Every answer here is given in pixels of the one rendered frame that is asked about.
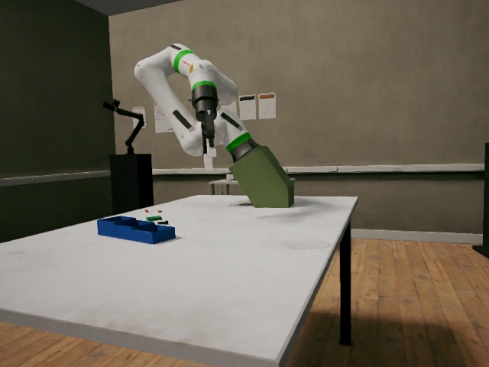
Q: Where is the blue three-compartment tray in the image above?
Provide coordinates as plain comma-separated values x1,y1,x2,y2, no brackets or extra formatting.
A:
97,216,176,245

